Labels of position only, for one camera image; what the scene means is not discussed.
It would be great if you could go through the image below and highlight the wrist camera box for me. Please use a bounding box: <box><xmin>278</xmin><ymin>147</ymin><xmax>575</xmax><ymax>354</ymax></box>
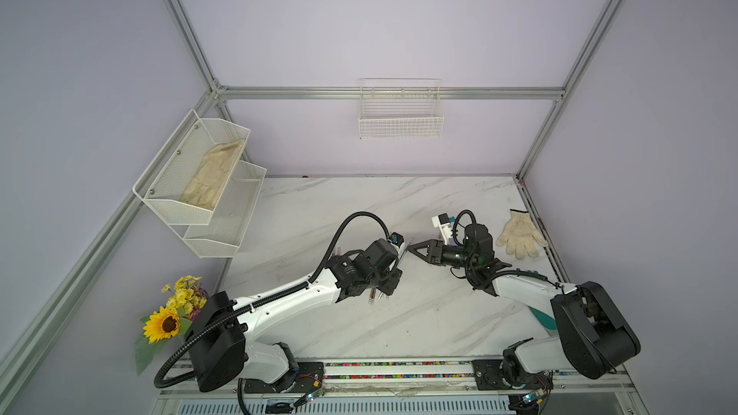
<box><xmin>388</xmin><ymin>232</ymin><xmax>407</xmax><ymax>257</ymax></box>
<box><xmin>432</xmin><ymin>213</ymin><xmax>457</xmax><ymax>246</ymax></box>

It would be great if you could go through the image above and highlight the white mesh wall shelf lower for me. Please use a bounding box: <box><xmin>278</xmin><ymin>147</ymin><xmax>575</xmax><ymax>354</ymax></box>
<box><xmin>183</xmin><ymin>161</ymin><xmax>266</xmax><ymax>259</ymax></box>

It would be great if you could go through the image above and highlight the artificial sunflower bouquet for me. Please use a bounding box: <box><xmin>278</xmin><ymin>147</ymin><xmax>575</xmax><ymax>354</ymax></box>
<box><xmin>134</xmin><ymin>276</ymin><xmax>209</xmax><ymax>376</ymax></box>

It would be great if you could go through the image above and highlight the black corrugated cable conduit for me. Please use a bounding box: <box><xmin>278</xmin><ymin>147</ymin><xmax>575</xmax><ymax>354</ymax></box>
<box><xmin>152</xmin><ymin>210</ymin><xmax>393</xmax><ymax>390</ymax></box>

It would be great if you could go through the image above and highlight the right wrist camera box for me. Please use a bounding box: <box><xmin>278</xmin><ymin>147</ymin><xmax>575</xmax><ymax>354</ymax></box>
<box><xmin>432</xmin><ymin>213</ymin><xmax>457</xmax><ymax>246</ymax></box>

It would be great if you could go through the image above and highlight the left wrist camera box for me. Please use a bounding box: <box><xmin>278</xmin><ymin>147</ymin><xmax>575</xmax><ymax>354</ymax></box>
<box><xmin>388</xmin><ymin>232</ymin><xmax>407</xmax><ymax>257</ymax></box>

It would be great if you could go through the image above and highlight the white mesh wall shelf upper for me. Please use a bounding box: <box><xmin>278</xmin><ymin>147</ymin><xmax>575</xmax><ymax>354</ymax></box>
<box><xmin>133</xmin><ymin>111</ymin><xmax>251</xmax><ymax>226</ymax></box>

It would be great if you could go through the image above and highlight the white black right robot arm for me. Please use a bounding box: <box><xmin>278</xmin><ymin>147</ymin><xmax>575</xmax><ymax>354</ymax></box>
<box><xmin>407</xmin><ymin>223</ymin><xmax>641</xmax><ymax>389</ymax></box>

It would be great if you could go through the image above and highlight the aluminium frame profile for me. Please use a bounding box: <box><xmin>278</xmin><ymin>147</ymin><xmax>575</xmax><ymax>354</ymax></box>
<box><xmin>1</xmin><ymin>0</ymin><xmax>625</xmax><ymax>399</ymax></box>

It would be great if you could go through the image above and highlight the green rubber work glove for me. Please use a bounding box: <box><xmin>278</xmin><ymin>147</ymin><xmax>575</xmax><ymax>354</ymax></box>
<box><xmin>529</xmin><ymin>307</ymin><xmax>557</xmax><ymax>332</ymax></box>

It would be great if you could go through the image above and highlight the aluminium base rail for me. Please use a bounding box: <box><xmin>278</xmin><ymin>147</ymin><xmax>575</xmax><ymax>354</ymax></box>
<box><xmin>153</xmin><ymin>357</ymin><xmax>648</xmax><ymax>414</ymax></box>

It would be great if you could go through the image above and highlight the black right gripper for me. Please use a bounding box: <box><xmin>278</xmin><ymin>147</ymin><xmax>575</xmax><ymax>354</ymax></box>
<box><xmin>409</xmin><ymin>240</ymin><xmax>476</xmax><ymax>269</ymax></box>

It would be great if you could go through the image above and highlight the white mesh wall shelf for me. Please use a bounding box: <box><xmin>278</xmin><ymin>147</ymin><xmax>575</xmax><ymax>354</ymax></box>
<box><xmin>133</xmin><ymin>111</ymin><xmax>251</xmax><ymax>226</ymax></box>
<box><xmin>183</xmin><ymin>161</ymin><xmax>266</xmax><ymax>259</ymax></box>

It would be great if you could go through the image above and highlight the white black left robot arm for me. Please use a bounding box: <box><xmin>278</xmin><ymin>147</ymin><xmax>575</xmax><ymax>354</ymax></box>
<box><xmin>186</xmin><ymin>232</ymin><xmax>406</xmax><ymax>392</ymax></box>

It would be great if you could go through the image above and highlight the cream knitted work glove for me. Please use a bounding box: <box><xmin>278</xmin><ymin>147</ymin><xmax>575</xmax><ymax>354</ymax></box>
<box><xmin>496</xmin><ymin>209</ymin><xmax>549</xmax><ymax>259</ymax></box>

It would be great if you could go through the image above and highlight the white wire wall basket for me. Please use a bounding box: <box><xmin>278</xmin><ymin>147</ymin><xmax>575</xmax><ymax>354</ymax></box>
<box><xmin>359</xmin><ymin>78</ymin><xmax>445</xmax><ymax>140</ymax></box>

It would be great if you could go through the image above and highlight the cream glove in shelf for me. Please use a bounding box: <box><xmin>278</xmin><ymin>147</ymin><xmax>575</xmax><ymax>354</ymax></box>
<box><xmin>181</xmin><ymin>139</ymin><xmax>246</xmax><ymax>211</ymax></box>

